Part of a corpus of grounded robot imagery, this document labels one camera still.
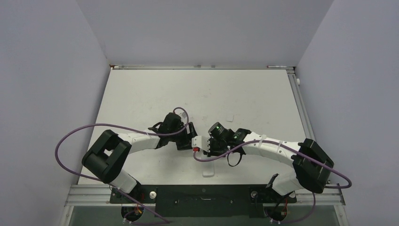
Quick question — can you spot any white air conditioner remote control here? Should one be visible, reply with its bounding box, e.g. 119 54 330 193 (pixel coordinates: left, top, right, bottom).
202 161 215 178

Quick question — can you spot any white battery compartment cover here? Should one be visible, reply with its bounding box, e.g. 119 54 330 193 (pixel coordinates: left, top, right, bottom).
226 114 234 122

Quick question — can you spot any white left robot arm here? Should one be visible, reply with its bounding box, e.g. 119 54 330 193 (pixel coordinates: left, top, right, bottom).
81 113 197 202

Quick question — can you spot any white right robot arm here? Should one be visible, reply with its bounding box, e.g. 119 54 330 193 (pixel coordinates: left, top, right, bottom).
204 122 334 202

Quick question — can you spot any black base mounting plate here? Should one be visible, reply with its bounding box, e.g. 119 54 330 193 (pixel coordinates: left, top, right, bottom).
110 184 297 218

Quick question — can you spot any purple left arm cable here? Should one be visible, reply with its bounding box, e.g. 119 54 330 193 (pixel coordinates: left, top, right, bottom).
55 107 190 183

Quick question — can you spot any aluminium frame rail back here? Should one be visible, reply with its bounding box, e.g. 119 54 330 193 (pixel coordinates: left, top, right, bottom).
110 65 295 71

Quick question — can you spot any aluminium frame rail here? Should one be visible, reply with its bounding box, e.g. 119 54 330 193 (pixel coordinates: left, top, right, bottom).
287 69 346 207
110 65 295 71

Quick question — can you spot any aluminium frame rail right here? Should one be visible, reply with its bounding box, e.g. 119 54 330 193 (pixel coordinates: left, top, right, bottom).
287 69 346 207

